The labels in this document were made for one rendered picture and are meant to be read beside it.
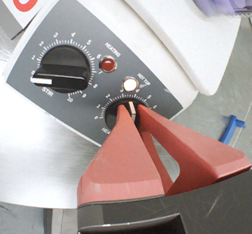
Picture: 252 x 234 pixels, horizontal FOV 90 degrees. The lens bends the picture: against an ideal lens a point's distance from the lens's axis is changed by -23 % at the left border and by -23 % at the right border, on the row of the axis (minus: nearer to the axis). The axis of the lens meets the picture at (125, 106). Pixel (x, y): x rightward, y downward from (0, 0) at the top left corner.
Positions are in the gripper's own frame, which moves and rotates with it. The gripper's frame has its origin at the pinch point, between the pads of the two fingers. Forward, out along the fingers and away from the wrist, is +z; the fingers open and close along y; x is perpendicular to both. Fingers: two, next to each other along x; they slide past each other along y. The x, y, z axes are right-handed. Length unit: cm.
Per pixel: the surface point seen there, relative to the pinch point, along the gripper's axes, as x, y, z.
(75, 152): 6.7, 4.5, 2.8
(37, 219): 120, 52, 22
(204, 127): 10.0, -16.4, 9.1
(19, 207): 105, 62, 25
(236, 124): 12.5, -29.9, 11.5
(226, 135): 13.9, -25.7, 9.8
